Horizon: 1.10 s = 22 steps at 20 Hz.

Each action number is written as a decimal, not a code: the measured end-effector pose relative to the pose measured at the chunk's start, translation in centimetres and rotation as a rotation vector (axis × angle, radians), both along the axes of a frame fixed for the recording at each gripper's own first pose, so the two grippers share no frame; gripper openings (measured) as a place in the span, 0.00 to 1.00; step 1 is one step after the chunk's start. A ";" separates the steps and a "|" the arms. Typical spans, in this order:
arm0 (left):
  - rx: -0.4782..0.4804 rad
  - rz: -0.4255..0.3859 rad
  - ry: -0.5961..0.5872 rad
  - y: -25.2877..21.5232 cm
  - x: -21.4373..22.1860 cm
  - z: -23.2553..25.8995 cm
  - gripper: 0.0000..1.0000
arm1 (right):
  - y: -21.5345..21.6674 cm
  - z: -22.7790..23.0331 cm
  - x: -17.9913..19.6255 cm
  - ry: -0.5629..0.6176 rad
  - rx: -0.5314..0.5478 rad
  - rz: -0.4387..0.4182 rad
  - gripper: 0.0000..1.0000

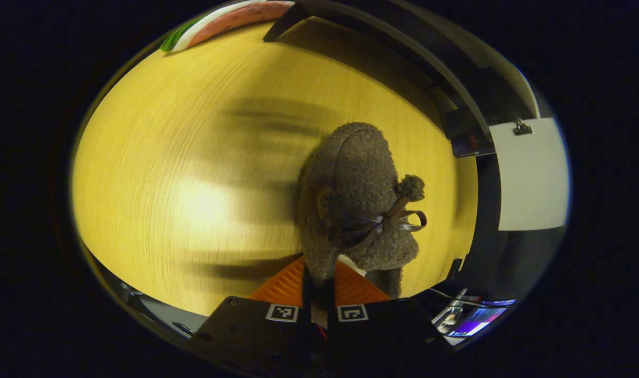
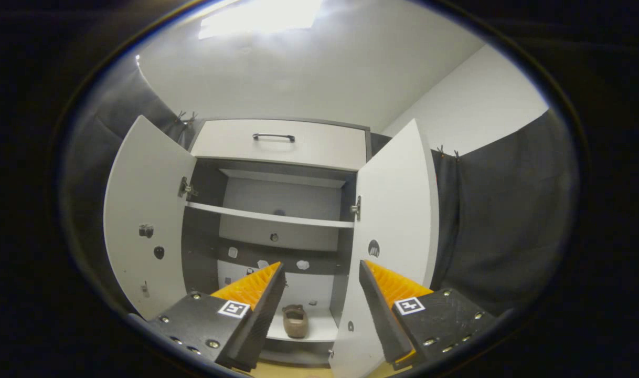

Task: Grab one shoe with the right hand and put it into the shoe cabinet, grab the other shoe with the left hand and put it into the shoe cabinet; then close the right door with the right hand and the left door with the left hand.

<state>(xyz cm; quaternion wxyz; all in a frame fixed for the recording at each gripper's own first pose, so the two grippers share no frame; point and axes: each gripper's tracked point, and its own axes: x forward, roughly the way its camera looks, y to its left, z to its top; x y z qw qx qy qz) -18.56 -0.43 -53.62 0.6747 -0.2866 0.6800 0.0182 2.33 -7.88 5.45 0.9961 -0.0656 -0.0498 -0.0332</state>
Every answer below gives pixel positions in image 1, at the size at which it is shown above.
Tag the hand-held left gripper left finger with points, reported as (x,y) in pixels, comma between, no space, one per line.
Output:
(246,331)

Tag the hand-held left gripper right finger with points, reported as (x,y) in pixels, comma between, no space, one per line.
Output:
(382,336)

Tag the brown fuzzy shoe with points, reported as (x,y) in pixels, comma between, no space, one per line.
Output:
(356,168)

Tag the white cabinet door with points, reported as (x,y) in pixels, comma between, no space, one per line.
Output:
(532,178)

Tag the white shoe cabinet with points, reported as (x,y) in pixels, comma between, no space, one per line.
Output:
(456,68)

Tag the grey panel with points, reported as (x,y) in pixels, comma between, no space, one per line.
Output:
(167,315)

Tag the lit screen device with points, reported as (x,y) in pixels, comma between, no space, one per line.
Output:
(477,320)

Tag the small dark box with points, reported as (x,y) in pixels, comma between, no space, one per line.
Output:
(466,136)

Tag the watermelon slice floor mat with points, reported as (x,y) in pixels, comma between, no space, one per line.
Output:
(230,18)

